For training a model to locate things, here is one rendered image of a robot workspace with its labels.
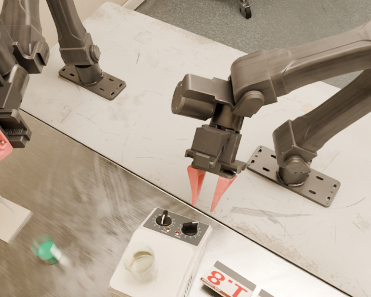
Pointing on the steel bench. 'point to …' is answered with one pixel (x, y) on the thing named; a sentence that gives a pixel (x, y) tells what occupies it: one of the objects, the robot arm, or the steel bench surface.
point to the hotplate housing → (189, 264)
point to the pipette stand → (6, 220)
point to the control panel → (177, 221)
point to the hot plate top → (163, 261)
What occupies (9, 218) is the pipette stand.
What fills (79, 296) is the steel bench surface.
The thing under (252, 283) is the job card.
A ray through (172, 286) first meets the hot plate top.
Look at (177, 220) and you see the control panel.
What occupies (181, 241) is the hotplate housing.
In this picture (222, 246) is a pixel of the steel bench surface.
